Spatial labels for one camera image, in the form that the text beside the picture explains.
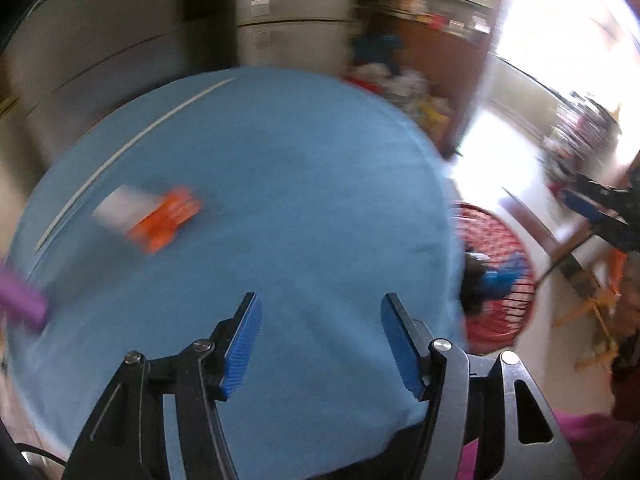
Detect small orange white box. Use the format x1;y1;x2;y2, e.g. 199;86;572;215
91;185;158;233

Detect orange packet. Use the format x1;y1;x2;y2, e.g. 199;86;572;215
126;186;203;254

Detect blue tablecloth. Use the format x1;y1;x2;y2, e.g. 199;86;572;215
7;65;468;480

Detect silver refrigerator with handle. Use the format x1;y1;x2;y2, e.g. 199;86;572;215
235;0;361;78

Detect black plastic bag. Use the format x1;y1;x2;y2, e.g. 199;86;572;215
462;252;493;311

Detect red plastic mesh basket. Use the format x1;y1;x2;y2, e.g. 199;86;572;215
447;201;537;356

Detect cluttered rack of items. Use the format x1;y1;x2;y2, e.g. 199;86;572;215
542;90;621;181

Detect dark blue bag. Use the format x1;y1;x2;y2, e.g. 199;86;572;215
352;32;403;63

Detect thin white rod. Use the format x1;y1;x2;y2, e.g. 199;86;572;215
35;77;236;253

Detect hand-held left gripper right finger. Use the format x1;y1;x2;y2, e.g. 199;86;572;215
381;293;583;480

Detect yellow shopping bag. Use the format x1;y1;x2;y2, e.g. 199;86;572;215
415;95;453;136

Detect shelf of jars and bottles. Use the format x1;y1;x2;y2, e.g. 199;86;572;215
360;0;496;36

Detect blue plastic bag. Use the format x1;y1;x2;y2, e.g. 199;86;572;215
482;255;528;306

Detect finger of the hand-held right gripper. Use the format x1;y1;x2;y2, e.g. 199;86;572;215
562;177;640;253

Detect person's pink clothing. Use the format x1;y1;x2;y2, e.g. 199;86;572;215
455;407;636;480

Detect brown wooden cabinet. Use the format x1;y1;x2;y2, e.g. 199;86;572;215
390;15;501;161

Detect black cable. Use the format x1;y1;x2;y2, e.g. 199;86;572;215
12;440;68;463
502;185;591;286

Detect yellow wooden rack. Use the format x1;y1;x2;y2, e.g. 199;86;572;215
552;247;628;371

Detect purple insulated bottle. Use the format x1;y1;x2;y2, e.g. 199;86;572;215
0;260;49;332

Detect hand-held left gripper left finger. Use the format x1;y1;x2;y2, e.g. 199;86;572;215
62;291;263;480

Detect large grey refrigerator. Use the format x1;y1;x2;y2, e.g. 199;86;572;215
0;0;241;126

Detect red shopping bag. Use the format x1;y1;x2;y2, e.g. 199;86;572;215
345;67;386;93

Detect white plastic bags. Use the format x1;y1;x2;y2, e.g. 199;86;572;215
380;67;431;106

